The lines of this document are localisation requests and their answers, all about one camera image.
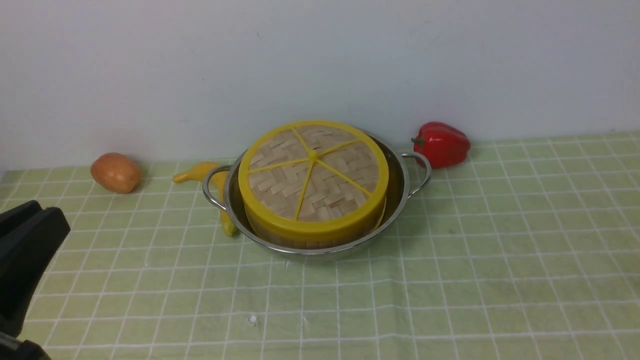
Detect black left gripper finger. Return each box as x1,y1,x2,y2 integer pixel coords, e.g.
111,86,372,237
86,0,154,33
0,200,71,360

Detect yellow rimmed bamboo steamer basket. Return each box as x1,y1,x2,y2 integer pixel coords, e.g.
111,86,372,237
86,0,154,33
246,201,387,249

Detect yellow rimmed woven steamer lid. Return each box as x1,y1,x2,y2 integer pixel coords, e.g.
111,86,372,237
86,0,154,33
237,120,390,234

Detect stainless steel pot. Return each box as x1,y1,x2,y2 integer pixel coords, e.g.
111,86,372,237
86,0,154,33
202,133,433,262

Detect brown potato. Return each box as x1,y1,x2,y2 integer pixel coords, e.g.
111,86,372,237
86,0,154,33
90,152,142,194

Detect yellow banana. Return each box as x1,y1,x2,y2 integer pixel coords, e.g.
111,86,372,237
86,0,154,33
172,161,238,237

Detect red bell pepper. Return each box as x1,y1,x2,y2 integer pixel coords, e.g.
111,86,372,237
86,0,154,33
411,121,471,170

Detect green checked tablecloth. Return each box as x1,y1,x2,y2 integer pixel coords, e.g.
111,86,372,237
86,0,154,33
1,132,640,360

